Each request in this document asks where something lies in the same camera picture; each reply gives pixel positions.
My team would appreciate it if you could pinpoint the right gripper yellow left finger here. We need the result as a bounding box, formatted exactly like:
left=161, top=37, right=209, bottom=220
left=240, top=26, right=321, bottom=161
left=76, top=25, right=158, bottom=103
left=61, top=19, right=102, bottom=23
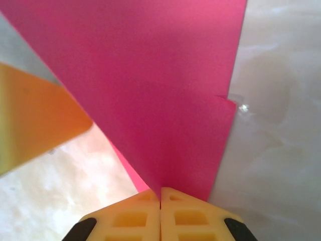
left=64, top=188, right=162, bottom=241

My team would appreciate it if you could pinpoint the pink square paper sheet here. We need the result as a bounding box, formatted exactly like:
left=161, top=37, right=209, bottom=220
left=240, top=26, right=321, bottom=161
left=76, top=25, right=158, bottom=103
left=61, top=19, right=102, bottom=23
left=0, top=0, right=248, bottom=203

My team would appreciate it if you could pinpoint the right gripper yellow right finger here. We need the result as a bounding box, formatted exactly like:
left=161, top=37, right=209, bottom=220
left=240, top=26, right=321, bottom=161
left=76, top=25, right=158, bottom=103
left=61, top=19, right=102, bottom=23
left=159, top=187, right=257, bottom=241

